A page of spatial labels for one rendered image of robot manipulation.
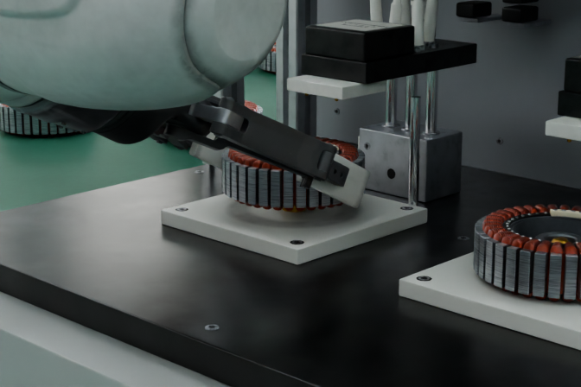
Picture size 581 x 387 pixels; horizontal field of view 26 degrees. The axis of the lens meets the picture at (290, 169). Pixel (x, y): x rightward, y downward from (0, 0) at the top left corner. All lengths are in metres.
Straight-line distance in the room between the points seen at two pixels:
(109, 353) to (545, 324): 0.27
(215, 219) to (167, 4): 0.41
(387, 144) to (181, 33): 0.52
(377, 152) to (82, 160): 0.36
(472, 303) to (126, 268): 0.25
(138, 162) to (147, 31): 0.72
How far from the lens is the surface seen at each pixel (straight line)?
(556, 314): 0.79
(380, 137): 1.08
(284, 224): 0.96
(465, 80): 1.18
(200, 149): 0.99
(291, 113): 1.24
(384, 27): 1.01
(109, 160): 1.31
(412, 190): 1.01
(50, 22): 0.62
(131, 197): 1.08
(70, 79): 0.63
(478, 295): 0.81
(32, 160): 1.32
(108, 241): 0.96
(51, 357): 0.82
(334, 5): 1.28
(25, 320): 0.88
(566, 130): 0.86
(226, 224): 0.96
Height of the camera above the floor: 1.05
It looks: 14 degrees down
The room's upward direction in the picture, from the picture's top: straight up
